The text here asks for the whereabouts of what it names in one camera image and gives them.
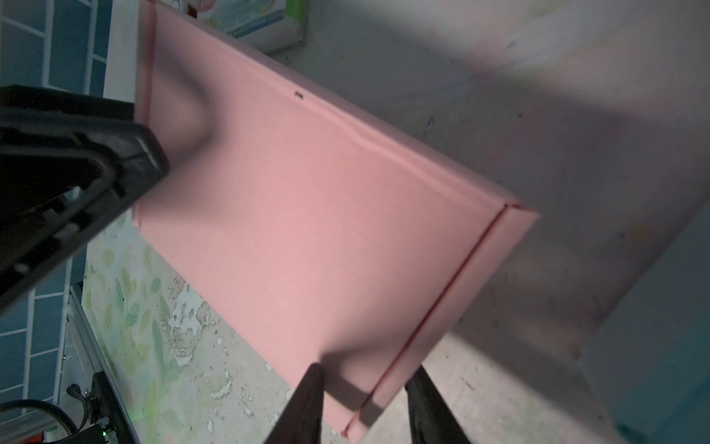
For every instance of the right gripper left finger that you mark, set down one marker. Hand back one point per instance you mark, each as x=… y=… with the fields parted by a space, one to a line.
x=302 y=419

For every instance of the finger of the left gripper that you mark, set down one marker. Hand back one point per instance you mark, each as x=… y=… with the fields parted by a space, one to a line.
x=70 y=165

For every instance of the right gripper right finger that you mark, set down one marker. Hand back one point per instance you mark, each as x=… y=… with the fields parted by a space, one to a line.
x=431 y=420

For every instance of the pink paper box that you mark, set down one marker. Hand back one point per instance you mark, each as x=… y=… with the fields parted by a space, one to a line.
x=316 y=230

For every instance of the light blue paper box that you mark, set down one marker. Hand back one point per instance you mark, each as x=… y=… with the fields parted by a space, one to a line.
x=649 y=362

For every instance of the clear highlighter marker pack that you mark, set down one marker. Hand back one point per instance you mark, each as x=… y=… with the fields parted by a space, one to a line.
x=266 y=25

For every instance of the aluminium mounting rail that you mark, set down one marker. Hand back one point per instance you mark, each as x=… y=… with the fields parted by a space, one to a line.
x=86 y=408

